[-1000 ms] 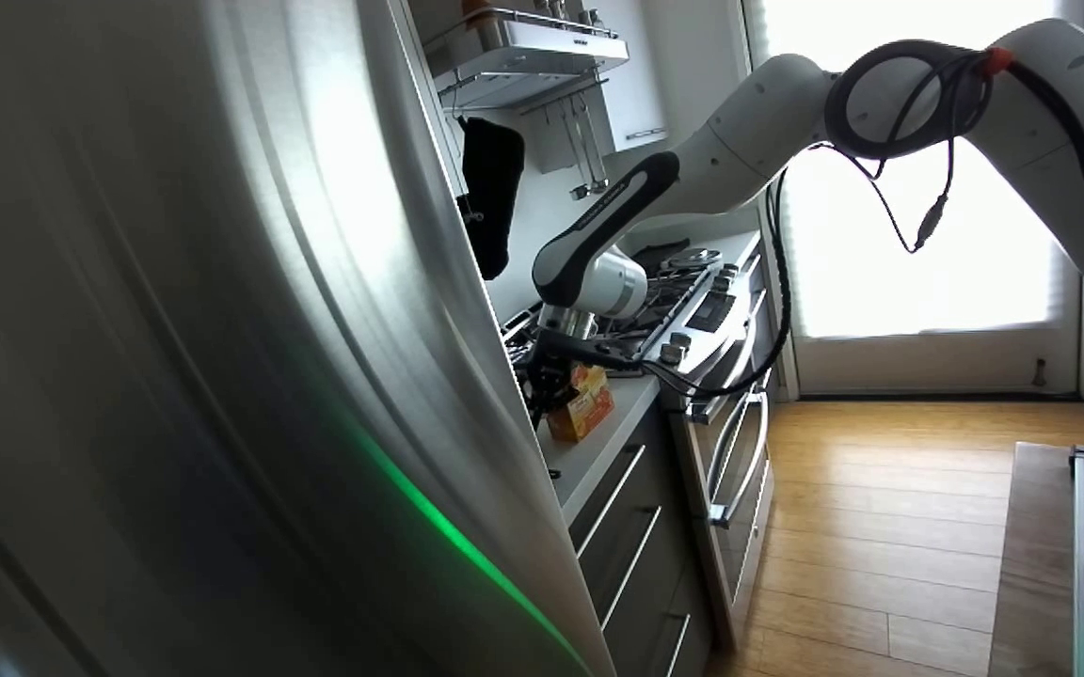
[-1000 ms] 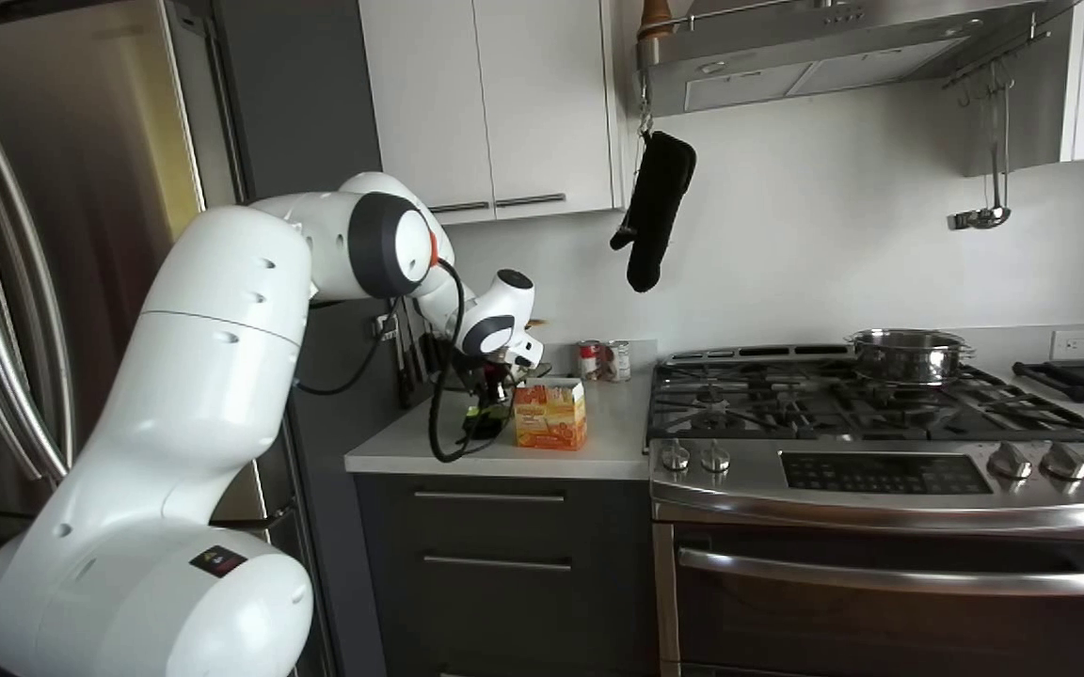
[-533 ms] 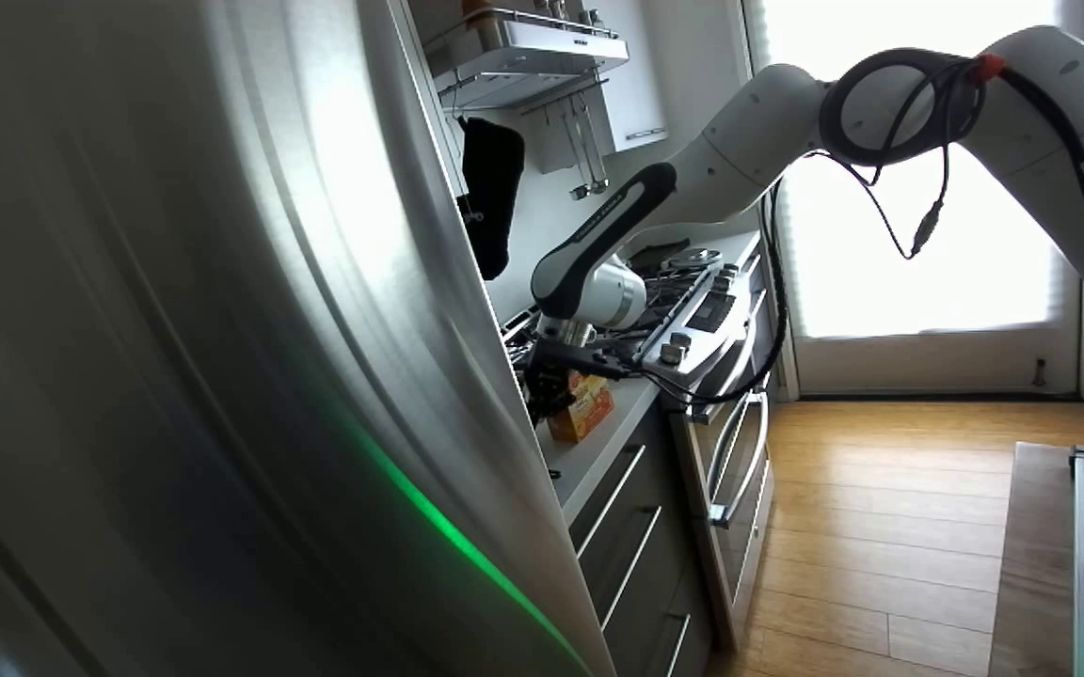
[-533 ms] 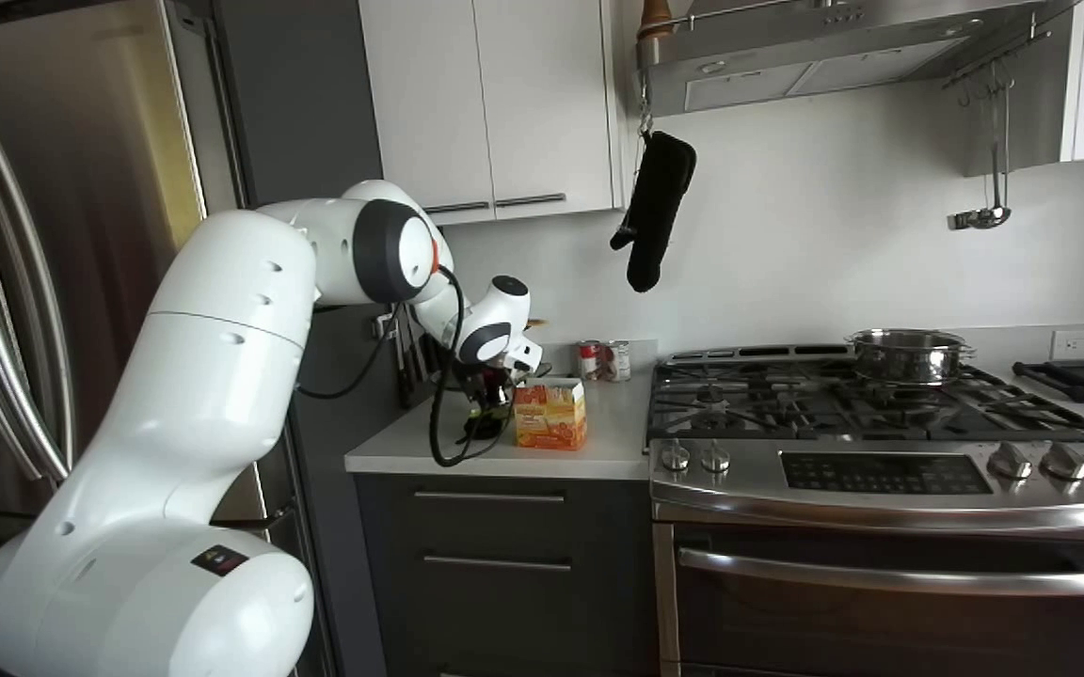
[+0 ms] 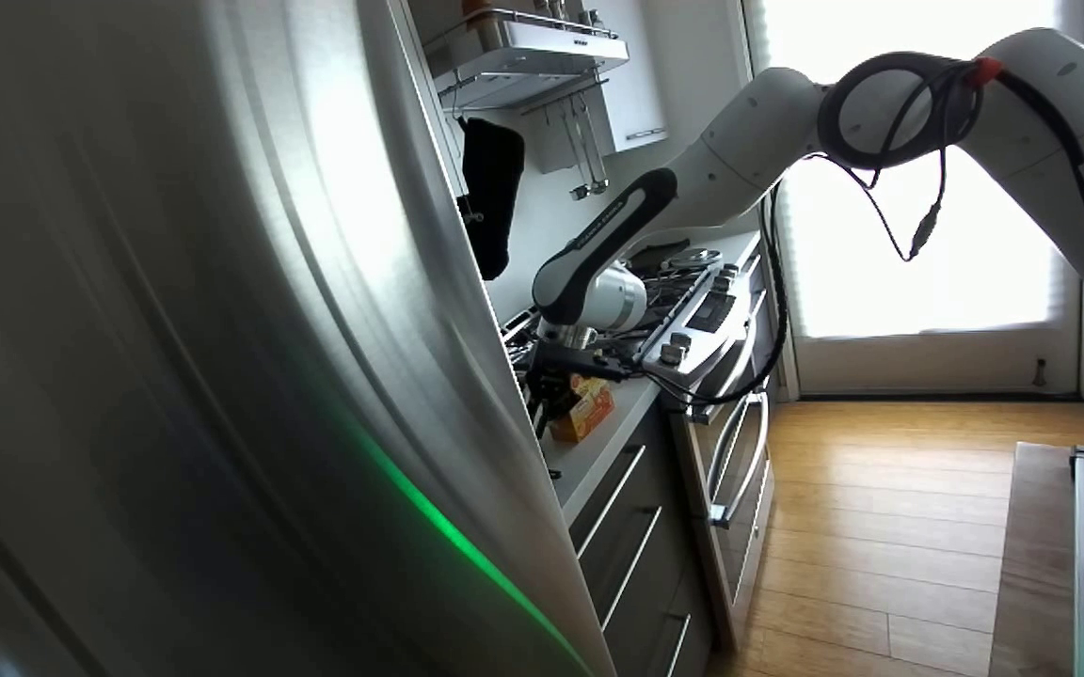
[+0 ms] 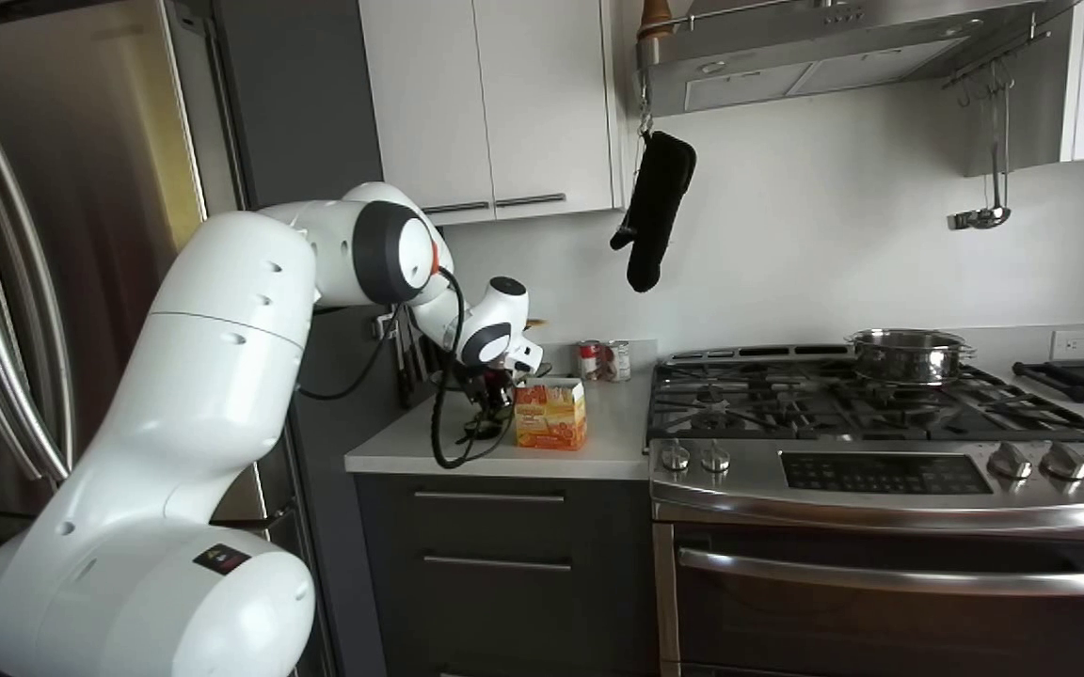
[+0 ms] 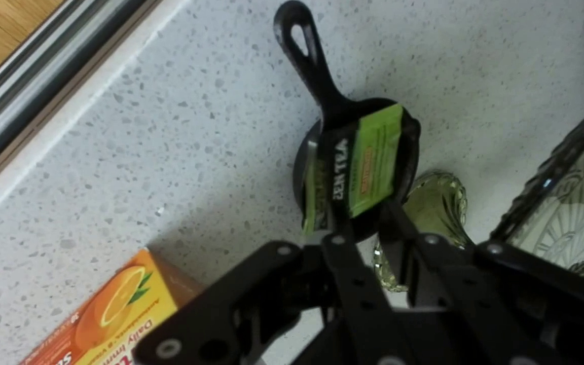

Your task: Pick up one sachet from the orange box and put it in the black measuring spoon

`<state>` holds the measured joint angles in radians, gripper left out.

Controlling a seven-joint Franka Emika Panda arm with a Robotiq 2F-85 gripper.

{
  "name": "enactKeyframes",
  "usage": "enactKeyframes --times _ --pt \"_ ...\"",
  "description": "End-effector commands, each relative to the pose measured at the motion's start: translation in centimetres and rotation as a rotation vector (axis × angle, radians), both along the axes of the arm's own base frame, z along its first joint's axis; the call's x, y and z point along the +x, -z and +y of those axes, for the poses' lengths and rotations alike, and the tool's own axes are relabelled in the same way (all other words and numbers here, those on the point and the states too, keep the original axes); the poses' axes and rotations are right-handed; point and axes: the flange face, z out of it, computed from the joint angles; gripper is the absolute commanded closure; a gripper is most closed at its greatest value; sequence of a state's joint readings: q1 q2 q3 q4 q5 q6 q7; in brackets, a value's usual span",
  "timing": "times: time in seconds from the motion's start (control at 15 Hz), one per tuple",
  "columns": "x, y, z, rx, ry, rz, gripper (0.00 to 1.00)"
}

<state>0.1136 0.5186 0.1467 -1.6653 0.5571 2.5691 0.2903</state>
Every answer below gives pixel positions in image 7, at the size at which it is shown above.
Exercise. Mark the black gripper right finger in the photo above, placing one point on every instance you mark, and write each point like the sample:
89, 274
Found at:
494, 305

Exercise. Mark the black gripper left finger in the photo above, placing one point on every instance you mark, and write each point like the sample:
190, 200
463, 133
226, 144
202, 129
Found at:
365, 305

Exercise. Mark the bright green black sachet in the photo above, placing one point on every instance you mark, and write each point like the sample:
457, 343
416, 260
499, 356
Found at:
374, 162

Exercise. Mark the orange sachet box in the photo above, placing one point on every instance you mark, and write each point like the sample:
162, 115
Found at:
116, 311

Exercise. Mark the green glass bowl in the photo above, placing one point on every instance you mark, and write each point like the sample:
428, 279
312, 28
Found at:
440, 203

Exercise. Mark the patterned glass plate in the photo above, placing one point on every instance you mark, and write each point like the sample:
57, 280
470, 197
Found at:
576, 216

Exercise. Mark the black cast iron skillet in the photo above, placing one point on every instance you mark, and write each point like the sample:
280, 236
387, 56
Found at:
318, 73

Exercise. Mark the grey drawer cabinet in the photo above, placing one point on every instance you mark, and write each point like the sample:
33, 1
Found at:
40, 73

